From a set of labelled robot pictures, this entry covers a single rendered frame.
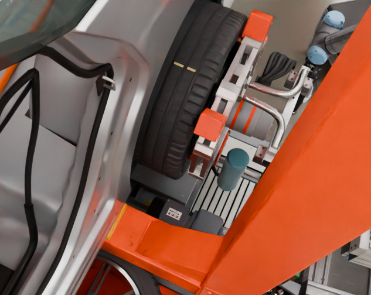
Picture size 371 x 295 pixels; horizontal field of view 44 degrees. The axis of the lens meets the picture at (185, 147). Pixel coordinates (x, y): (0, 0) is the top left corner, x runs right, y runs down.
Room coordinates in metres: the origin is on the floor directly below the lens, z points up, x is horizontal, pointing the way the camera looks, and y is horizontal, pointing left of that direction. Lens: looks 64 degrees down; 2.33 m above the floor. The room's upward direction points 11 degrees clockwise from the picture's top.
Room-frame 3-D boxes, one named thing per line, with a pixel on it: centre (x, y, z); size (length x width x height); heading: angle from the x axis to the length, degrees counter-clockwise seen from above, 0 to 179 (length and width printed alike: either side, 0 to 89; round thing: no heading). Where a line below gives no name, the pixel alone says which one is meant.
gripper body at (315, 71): (1.17, -0.43, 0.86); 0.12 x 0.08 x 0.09; 166
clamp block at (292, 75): (1.04, -0.36, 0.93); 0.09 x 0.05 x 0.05; 76
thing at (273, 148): (0.80, -0.22, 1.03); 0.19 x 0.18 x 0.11; 76
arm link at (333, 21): (1.30, -0.46, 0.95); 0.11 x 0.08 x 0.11; 164
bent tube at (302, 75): (0.99, -0.27, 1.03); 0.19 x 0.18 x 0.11; 76
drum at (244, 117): (0.91, -0.19, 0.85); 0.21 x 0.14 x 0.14; 76
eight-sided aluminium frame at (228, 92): (0.92, -0.12, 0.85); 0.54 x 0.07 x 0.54; 166
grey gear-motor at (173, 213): (0.61, -0.02, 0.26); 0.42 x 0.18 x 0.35; 76
